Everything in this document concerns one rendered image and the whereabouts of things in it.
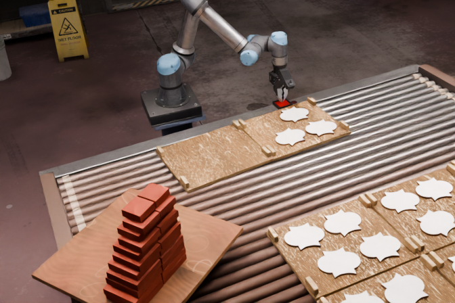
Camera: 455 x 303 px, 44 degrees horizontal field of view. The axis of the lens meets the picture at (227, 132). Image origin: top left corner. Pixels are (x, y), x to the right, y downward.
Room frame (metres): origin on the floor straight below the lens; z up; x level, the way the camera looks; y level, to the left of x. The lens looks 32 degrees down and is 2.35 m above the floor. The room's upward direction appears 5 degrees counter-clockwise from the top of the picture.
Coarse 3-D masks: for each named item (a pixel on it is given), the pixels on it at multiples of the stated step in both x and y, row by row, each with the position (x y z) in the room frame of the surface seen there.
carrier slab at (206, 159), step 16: (224, 128) 2.26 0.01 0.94; (176, 144) 2.15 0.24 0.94; (192, 144) 2.14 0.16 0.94; (208, 144) 2.13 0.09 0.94; (224, 144) 2.12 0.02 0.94; (240, 144) 2.11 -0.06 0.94; (256, 144) 2.10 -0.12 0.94; (176, 160) 2.02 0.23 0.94; (192, 160) 2.01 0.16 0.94; (208, 160) 2.00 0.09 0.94; (224, 160) 1.99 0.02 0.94; (240, 160) 1.98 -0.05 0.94; (256, 160) 1.97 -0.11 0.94; (272, 160) 1.98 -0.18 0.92; (176, 176) 1.91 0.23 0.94; (192, 176) 1.90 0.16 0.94; (208, 176) 1.89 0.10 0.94; (224, 176) 1.88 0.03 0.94
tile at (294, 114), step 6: (294, 108) 2.37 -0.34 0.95; (300, 108) 2.36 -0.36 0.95; (282, 114) 2.32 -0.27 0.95; (288, 114) 2.32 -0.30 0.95; (294, 114) 2.31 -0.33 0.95; (300, 114) 2.31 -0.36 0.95; (306, 114) 2.30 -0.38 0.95; (282, 120) 2.28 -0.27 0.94; (288, 120) 2.26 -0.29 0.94; (294, 120) 2.26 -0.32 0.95
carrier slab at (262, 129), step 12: (288, 108) 2.39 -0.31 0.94; (312, 108) 2.37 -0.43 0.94; (252, 120) 2.30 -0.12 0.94; (264, 120) 2.29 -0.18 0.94; (276, 120) 2.29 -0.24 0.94; (300, 120) 2.27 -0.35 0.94; (312, 120) 2.26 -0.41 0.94; (324, 120) 2.25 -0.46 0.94; (336, 120) 2.24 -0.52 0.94; (252, 132) 2.20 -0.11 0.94; (264, 132) 2.19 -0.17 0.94; (276, 132) 2.18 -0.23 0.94; (336, 132) 2.14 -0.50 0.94; (348, 132) 2.14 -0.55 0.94; (264, 144) 2.09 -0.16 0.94; (276, 144) 2.08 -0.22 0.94; (300, 144) 2.07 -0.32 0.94; (312, 144) 2.06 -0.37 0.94; (276, 156) 1.99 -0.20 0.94
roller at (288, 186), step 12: (444, 132) 2.10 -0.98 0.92; (408, 144) 2.02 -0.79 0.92; (420, 144) 2.04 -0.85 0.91; (372, 156) 1.96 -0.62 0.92; (384, 156) 1.96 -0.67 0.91; (336, 168) 1.89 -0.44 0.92; (348, 168) 1.90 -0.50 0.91; (300, 180) 1.83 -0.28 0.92; (312, 180) 1.84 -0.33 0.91; (264, 192) 1.77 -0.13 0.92; (276, 192) 1.78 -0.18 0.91; (228, 204) 1.71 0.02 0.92; (240, 204) 1.72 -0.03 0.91
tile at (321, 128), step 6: (306, 126) 2.19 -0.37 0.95; (312, 126) 2.19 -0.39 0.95; (318, 126) 2.18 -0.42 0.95; (324, 126) 2.18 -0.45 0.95; (330, 126) 2.18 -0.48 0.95; (336, 126) 2.17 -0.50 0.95; (306, 132) 2.16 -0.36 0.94; (312, 132) 2.14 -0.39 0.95; (318, 132) 2.14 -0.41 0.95; (324, 132) 2.13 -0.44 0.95; (330, 132) 2.13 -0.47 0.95
